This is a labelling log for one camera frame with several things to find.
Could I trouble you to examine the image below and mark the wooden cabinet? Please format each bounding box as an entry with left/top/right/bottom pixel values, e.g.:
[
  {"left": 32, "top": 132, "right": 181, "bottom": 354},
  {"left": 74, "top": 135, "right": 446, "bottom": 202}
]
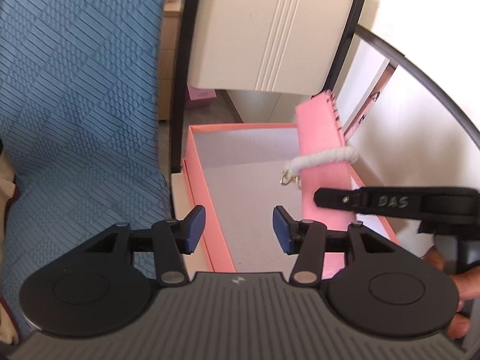
[{"left": 158, "top": 0, "right": 182, "bottom": 121}]

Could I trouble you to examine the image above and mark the white rope bag handle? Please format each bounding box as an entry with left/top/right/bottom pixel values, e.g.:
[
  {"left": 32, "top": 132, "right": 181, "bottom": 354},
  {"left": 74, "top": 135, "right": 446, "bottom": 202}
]
[{"left": 280, "top": 145, "right": 360, "bottom": 188}]

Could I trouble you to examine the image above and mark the blue textured bedspread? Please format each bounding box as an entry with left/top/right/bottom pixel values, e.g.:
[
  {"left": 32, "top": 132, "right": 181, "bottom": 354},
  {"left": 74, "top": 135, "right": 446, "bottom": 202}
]
[{"left": 1, "top": 0, "right": 170, "bottom": 338}]

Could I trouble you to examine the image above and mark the black bed frame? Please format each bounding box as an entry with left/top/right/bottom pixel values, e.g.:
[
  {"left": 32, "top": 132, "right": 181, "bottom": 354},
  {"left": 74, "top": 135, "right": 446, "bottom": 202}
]
[{"left": 169, "top": 0, "right": 199, "bottom": 173}]

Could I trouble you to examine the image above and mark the small pink box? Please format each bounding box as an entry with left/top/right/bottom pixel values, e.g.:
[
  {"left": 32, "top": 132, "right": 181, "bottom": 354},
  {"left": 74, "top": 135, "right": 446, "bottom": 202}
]
[{"left": 185, "top": 85, "right": 216, "bottom": 108}]

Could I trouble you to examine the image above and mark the pink storage box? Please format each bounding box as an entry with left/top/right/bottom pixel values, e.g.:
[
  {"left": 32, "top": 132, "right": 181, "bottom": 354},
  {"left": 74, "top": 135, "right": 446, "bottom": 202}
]
[{"left": 181, "top": 121, "right": 401, "bottom": 282}]

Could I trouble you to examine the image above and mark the white nightstand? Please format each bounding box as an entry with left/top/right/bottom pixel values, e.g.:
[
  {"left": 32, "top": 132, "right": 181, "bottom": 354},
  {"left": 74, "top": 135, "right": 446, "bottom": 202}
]
[{"left": 186, "top": 0, "right": 370, "bottom": 97}]

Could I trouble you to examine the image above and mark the right hand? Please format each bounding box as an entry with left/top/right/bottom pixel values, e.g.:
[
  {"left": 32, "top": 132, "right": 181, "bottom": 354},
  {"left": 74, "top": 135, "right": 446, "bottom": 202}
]
[{"left": 421, "top": 245, "right": 475, "bottom": 342}]

